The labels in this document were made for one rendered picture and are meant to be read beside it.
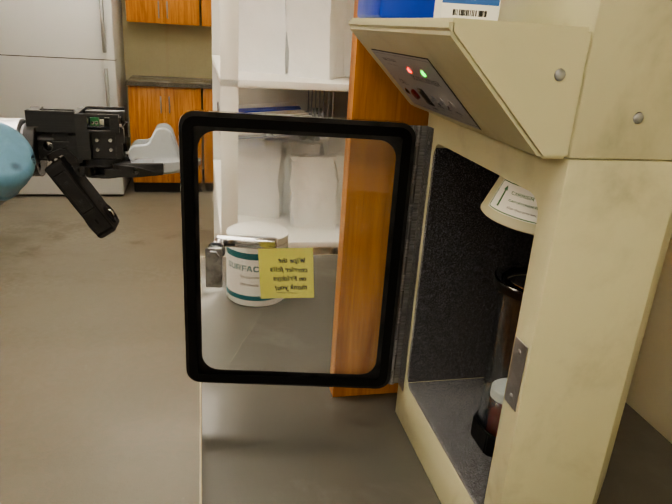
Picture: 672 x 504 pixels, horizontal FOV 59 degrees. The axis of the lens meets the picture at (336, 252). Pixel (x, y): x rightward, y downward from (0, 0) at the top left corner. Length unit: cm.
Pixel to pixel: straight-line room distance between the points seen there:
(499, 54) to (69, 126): 55
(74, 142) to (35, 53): 463
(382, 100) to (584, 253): 39
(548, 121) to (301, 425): 60
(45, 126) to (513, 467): 67
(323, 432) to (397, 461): 12
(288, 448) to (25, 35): 485
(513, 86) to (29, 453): 226
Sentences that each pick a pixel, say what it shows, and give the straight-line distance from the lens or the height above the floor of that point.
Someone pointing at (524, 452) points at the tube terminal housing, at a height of 112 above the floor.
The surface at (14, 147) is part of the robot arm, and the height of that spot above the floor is 136.
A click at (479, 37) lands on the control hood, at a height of 150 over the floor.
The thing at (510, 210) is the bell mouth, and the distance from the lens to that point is 64.
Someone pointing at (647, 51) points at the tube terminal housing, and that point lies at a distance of 54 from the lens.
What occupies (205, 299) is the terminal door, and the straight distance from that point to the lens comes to 87.
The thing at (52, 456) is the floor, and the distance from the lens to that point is 248.
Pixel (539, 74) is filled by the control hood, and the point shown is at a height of 147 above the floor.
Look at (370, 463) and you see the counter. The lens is 87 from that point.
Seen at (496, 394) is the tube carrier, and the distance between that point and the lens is 76.
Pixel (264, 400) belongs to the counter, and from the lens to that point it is 98.
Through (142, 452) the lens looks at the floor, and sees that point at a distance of 241.
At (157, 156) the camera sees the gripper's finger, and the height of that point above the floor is 133.
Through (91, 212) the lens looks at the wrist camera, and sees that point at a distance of 84.
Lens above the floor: 150
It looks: 21 degrees down
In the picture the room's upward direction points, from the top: 4 degrees clockwise
